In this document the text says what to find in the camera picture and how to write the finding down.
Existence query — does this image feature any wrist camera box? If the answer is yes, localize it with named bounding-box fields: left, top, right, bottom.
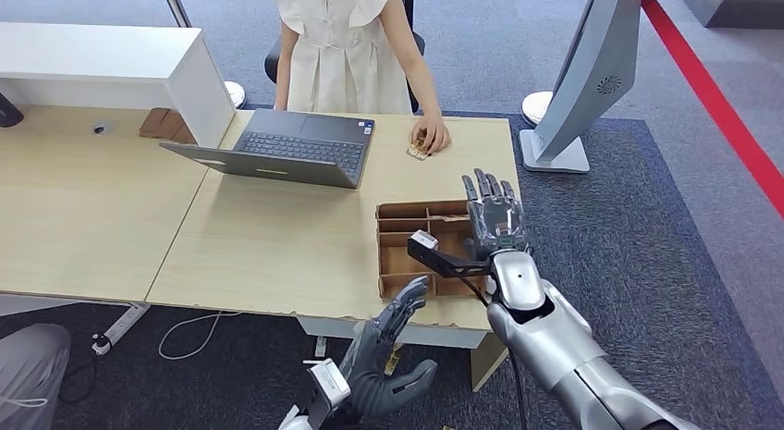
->
left=304, top=358, right=352, bottom=428
left=406, top=229, right=495, bottom=280

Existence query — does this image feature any person's left hand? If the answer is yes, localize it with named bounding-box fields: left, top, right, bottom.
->
left=409, top=115, right=453, bottom=155

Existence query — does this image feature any black desk object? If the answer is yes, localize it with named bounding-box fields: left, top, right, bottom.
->
left=0, top=92, right=24, bottom=129

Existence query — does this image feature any grey metal pole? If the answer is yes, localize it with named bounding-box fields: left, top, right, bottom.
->
left=159, top=0, right=193, bottom=29

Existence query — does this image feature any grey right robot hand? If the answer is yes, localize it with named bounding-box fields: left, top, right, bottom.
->
left=460, top=167, right=529, bottom=263

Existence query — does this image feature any light wood desk leg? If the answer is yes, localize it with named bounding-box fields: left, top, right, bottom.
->
left=470, top=332, right=512, bottom=393

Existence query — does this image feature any bystander's leg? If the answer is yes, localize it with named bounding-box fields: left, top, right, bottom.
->
left=0, top=324, right=72, bottom=430

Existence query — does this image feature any white desk underframe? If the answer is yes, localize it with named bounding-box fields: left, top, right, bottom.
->
left=297, top=316, right=491, bottom=350

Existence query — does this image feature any display wall with lit strip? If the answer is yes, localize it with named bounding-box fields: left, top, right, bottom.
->
left=682, top=0, right=784, bottom=29

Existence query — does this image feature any person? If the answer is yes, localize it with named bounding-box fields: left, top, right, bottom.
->
left=267, top=0, right=453, bottom=157

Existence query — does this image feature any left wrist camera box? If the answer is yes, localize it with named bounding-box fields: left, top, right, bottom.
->
left=304, top=358, right=352, bottom=428

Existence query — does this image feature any brown cardboard piece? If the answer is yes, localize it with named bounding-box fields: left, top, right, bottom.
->
left=137, top=106, right=197, bottom=145

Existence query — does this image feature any white desk shelf unit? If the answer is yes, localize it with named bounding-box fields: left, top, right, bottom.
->
left=0, top=21, right=237, bottom=150

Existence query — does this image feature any brown wooden organizer tray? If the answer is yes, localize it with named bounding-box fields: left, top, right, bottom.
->
left=374, top=199, right=491, bottom=301

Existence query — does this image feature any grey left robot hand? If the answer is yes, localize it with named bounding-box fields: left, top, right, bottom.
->
left=339, top=276, right=439, bottom=421

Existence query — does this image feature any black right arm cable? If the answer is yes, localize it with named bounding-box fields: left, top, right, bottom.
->
left=456, top=274, right=531, bottom=430

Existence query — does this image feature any grey open laptop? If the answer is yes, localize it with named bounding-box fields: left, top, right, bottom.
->
left=157, top=107, right=376, bottom=190

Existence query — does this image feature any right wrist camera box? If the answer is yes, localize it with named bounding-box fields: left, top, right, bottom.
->
left=406, top=229, right=495, bottom=280

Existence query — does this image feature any white floor cable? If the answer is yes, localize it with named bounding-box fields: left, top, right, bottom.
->
left=157, top=311, right=241, bottom=361

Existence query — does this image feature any white round stand base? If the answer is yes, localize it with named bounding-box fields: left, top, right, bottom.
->
left=521, top=89, right=556, bottom=127
left=223, top=80, right=248, bottom=108

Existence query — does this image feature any white power strip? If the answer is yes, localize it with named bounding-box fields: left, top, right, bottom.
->
left=92, top=303, right=152, bottom=356

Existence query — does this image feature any dark blue floor rug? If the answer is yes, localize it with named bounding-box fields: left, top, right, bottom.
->
left=0, top=102, right=784, bottom=430

